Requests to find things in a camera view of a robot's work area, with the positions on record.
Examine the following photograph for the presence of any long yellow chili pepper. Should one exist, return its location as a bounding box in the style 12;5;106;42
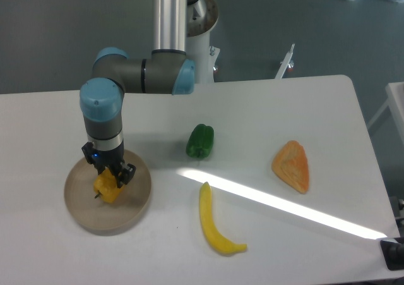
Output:
199;182;247;255

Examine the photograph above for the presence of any beige round plate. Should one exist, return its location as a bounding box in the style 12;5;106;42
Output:
64;150;152;235

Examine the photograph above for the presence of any white right base bracket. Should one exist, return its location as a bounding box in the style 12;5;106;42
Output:
275;43;295;80

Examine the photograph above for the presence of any yellow bell pepper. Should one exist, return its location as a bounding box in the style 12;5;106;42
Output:
93;169;124;203

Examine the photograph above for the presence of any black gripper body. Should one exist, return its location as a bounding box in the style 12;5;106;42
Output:
81;142;124;168

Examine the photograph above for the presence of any green bell pepper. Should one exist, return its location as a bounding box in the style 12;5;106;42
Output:
186;124;215;159

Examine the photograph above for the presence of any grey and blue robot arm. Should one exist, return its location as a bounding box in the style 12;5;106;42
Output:
80;0;200;188

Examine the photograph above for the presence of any black device at table edge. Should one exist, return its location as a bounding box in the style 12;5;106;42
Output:
380;238;403;271

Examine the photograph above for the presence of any orange pepper slice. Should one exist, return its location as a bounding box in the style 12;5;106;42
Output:
271;140;309;194

